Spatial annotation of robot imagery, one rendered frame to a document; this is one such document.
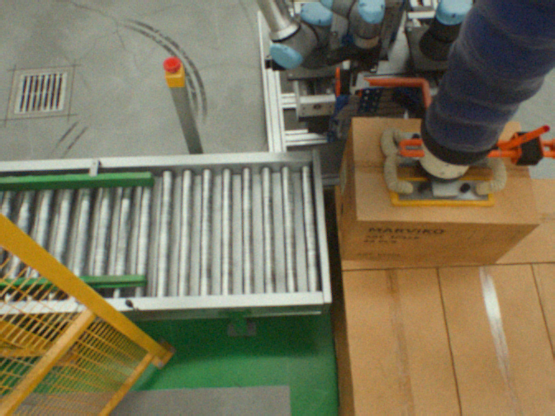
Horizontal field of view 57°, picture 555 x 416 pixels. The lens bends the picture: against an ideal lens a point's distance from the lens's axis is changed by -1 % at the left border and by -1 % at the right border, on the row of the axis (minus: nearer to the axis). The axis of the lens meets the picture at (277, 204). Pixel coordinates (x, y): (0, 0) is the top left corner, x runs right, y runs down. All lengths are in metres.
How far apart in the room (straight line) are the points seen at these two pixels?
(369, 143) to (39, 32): 2.67
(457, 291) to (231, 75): 1.93
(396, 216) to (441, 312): 0.63
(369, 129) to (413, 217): 0.36
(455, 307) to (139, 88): 2.25
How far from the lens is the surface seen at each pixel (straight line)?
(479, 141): 1.52
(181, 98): 2.23
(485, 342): 2.26
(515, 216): 1.85
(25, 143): 3.42
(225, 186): 2.32
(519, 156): 1.78
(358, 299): 2.16
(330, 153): 2.81
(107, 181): 2.36
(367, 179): 1.76
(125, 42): 3.67
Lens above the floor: 2.62
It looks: 65 degrees down
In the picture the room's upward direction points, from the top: straight up
